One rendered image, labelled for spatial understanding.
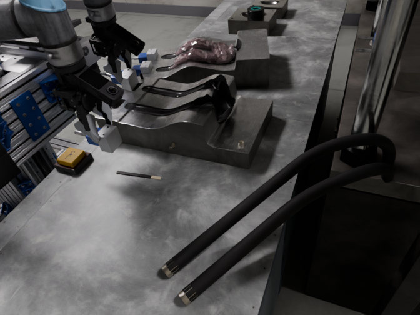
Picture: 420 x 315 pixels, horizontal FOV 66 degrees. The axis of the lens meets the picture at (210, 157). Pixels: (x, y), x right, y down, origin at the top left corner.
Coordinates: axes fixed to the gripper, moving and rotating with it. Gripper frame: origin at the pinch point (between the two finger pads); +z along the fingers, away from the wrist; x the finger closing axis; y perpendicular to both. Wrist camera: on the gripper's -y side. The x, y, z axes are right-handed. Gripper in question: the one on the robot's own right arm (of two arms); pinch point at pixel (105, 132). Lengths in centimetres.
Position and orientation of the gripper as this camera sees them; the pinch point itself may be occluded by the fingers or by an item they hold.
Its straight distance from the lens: 88.6
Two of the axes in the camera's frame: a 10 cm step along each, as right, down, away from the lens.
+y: -9.2, -1.8, 3.3
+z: 1.0, 7.3, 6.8
